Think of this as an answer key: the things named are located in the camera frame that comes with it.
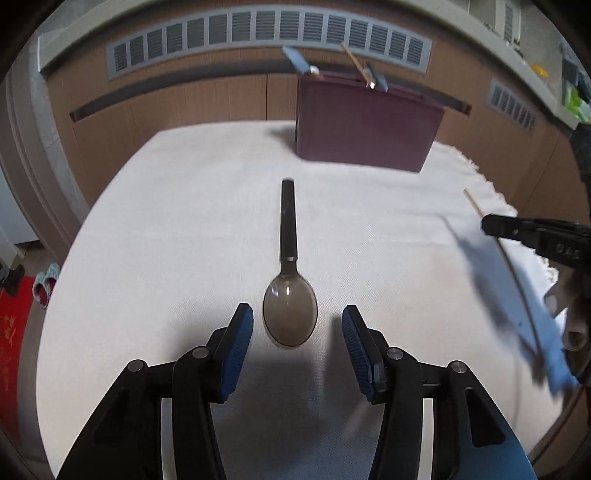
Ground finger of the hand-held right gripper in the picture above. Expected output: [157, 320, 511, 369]
[480, 213, 591, 271]

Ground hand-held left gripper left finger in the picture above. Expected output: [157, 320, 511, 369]
[55, 302, 254, 480]

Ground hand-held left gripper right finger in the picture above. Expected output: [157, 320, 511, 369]
[342, 305, 539, 480]

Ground blue plastic utensil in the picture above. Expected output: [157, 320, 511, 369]
[443, 215, 578, 398]

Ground black-handled brown spoon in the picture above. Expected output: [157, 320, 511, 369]
[262, 179, 319, 348]

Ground purple utensil holder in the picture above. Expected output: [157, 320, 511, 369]
[294, 71, 446, 174]

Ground blue plastic spoon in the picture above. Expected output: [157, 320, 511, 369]
[281, 45, 311, 75]

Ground person's right hand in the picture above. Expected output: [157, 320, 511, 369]
[542, 272, 591, 384]

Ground green packaging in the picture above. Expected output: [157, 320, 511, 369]
[563, 88, 591, 116]

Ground small grey vent grille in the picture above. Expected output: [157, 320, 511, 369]
[487, 78, 539, 134]

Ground white table cloth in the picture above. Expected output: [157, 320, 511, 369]
[36, 121, 573, 480]

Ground patterned slipper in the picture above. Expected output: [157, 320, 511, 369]
[36, 263, 62, 289]
[32, 284, 54, 311]

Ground black shoe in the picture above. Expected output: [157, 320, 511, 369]
[0, 265, 26, 296]

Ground wooden cabinet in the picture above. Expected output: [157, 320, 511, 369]
[44, 28, 578, 222]

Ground large grey vent grille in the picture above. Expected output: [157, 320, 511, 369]
[106, 8, 433, 84]

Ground white speckled countertop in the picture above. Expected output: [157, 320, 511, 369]
[37, 0, 580, 130]

